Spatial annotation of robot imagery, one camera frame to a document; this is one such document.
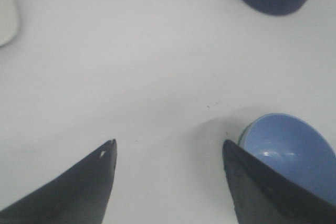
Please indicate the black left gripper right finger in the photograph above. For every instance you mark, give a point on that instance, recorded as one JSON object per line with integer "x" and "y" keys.
{"x": 262, "y": 195}

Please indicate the blue bowl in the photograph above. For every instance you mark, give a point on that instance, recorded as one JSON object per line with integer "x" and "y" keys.
{"x": 296, "y": 150}

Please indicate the white toaster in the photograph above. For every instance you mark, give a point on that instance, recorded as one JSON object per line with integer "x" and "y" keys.
{"x": 9, "y": 21}

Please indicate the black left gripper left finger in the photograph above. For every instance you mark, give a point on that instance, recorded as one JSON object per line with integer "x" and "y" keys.
{"x": 79, "y": 195}

